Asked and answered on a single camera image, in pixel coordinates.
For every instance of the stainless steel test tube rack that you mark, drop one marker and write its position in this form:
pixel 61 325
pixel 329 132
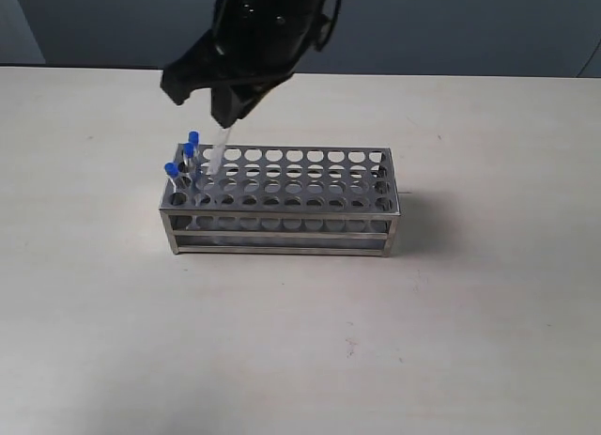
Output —
pixel 289 201

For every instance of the blue capped tube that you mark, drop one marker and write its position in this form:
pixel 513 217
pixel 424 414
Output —
pixel 195 189
pixel 194 141
pixel 179 186
pixel 217 153

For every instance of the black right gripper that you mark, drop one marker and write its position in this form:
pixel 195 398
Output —
pixel 252 47

